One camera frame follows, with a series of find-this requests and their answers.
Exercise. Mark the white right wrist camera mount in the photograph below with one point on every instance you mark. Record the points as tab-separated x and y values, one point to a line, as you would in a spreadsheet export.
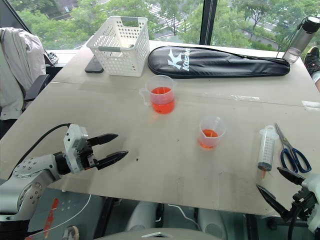
312	183

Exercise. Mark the black sneaker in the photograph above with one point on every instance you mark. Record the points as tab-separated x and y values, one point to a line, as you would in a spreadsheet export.
312	58

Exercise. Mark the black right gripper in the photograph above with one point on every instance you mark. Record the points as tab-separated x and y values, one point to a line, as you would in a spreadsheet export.
303	202

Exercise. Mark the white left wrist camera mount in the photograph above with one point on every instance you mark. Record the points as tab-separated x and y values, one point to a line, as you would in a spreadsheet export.
73	140

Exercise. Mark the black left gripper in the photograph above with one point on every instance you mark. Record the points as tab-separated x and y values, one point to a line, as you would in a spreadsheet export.
85	157

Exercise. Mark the black racket bag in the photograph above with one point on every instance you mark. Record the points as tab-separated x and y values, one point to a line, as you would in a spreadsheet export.
212	63

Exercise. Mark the black window frame post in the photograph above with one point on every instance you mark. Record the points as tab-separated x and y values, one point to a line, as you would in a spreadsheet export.
208	22

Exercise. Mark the black smartphone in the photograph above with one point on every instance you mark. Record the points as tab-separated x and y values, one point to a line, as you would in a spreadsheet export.
93	67

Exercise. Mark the small clear measuring cup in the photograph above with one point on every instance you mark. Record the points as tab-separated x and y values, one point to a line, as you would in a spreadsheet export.
211	137

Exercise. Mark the clear plastic syringe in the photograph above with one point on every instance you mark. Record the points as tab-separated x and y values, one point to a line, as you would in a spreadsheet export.
267	147

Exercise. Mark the grey rounded robot leg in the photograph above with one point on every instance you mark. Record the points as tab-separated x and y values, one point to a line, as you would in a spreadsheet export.
212	222
141	215

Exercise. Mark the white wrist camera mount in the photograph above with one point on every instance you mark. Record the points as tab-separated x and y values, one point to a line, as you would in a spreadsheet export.
312	183
73	140

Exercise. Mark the black office chair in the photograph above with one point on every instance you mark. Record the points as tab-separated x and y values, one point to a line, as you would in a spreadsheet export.
37	86

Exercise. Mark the clear water bottle black lid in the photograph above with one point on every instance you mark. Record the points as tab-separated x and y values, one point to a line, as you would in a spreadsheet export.
298	41

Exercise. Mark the large clear measuring cup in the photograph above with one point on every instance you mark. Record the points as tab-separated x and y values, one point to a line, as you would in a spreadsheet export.
162	100

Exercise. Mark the white perforated plastic basket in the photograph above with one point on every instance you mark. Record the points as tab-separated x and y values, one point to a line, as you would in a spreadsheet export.
117	60

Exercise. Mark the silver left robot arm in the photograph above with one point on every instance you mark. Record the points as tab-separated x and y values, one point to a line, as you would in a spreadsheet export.
30	175

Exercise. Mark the grey jacket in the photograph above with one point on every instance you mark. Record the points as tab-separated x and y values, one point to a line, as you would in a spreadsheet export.
17	75

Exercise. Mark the clear tape strip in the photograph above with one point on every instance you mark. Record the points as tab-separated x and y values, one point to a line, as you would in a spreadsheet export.
311	105
243	97

